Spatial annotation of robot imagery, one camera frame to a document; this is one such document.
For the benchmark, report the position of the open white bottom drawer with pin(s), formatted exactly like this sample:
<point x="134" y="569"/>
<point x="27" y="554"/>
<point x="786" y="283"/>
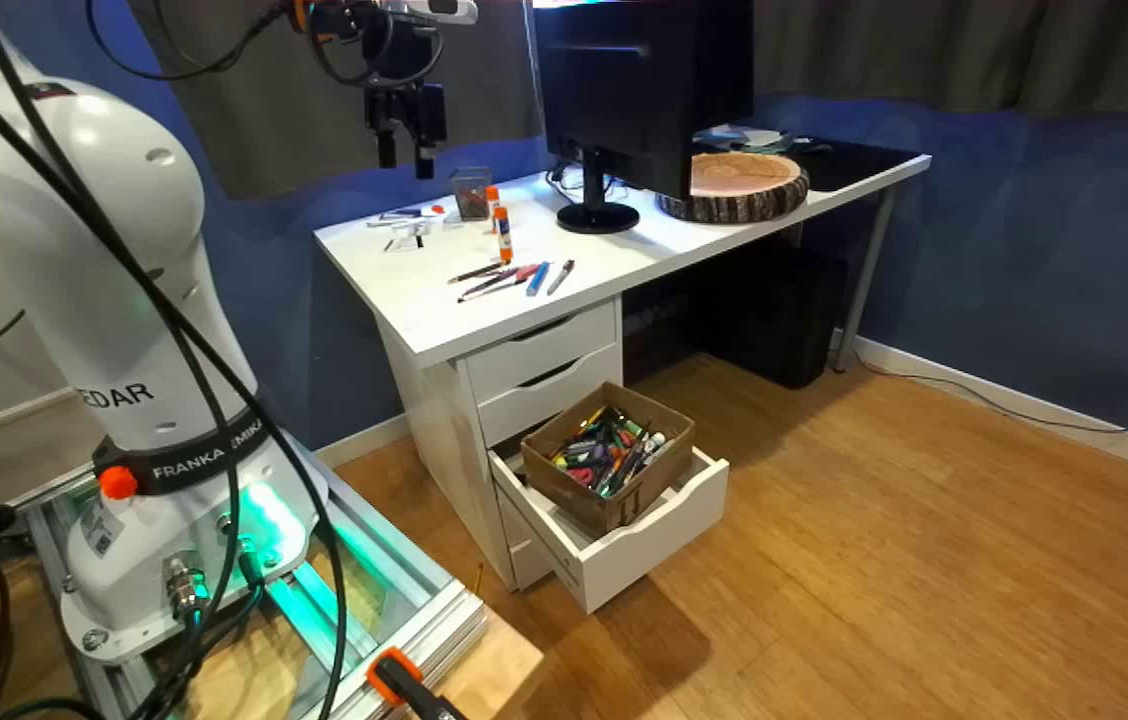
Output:
<point x="597" y="567"/>

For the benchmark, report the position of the small markers on desk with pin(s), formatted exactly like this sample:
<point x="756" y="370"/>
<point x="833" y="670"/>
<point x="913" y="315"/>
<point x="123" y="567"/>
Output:
<point x="410" y="223"/>

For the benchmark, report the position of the white desk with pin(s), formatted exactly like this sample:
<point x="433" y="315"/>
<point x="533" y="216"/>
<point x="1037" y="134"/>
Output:
<point x="415" y="301"/>

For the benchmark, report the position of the black computer tower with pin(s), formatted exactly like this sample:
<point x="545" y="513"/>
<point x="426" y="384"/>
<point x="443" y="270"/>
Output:
<point x="770" y="310"/>

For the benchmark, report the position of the small dark cup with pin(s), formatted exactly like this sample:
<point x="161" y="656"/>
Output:
<point x="469" y="188"/>

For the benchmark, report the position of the blue pen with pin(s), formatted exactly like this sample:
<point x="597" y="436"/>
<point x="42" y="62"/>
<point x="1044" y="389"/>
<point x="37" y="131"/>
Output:
<point x="539" y="276"/>

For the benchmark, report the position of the orange black clamp handle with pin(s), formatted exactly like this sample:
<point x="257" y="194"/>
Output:
<point x="397" y="683"/>

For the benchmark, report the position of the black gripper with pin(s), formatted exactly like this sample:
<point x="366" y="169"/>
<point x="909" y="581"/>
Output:
<point x="418" y="111"/>

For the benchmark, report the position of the black pen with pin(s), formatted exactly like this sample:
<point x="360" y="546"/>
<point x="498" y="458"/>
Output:
<point x="475" y="275"/>

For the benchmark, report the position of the round wooden log slice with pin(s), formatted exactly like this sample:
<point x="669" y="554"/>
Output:
<point x="737" y="188"/>

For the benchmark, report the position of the white drawer unit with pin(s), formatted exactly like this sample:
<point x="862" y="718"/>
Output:
<point x="467" y="408"/>

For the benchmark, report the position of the cardboard box of markers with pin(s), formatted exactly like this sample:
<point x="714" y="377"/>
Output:
<point x="609" y="458"/>

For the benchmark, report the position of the black computer monitor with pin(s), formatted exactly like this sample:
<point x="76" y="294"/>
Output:
<point x="625" y="84"/>

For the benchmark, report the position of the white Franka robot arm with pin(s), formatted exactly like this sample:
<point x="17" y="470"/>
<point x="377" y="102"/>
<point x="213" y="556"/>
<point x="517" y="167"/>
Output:
<point x="103" y="236"/>

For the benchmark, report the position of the dark grey pen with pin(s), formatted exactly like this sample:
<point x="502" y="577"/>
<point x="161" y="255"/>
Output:
<point x="560" y="276"/>

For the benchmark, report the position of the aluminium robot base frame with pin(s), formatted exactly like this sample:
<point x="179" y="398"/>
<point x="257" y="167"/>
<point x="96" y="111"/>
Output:
<point x="254" y="599"/>

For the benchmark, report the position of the orange capped glue stick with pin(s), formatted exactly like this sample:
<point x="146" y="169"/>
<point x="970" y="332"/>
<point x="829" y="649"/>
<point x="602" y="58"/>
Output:
<point x="502" y="229"/>

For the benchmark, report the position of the grey curtain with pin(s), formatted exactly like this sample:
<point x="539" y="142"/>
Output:
<point x="1044" y="58"/>

